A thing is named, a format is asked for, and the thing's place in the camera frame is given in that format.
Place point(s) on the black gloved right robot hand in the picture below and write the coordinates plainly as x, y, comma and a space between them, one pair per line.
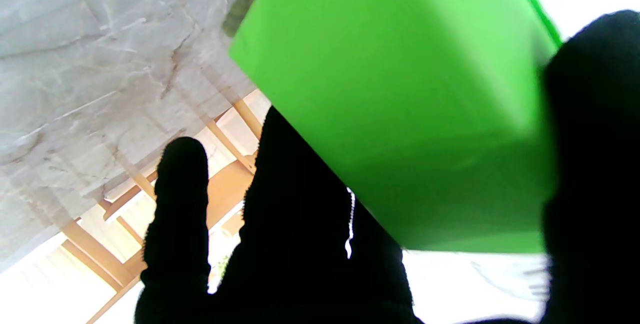
290, 244

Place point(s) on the clear bottle with green base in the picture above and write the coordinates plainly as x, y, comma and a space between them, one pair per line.
400, 88

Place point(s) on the printed room backdrop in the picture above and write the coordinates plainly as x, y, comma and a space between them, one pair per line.
100, 244

